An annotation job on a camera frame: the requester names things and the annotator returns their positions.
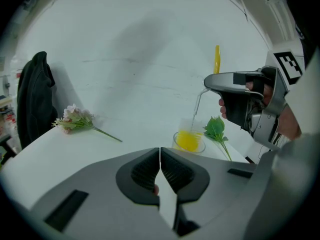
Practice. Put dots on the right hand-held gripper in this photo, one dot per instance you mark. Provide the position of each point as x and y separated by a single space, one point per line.
237 109

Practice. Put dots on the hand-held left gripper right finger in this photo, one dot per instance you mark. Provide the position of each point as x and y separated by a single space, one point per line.
215 179

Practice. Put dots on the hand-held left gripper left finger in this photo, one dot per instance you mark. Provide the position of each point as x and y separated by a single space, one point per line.
100 184

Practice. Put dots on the clear glass cup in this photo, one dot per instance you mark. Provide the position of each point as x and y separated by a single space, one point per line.
183 124

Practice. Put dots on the person's right forearm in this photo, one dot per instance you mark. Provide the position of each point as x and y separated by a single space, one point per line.
290 124

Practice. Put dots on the person's right hand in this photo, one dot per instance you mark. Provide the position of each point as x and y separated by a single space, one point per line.
222 107

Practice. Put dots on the green artificial leaf sprig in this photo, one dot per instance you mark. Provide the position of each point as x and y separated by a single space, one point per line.
215 127

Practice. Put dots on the pink artificial flower sprig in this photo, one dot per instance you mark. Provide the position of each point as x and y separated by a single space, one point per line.
75 119

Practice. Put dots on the black jacket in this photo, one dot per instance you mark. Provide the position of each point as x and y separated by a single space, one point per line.
35 96

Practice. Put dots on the cluttered storage shelf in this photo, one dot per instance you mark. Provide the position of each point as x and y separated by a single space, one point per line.
7 114

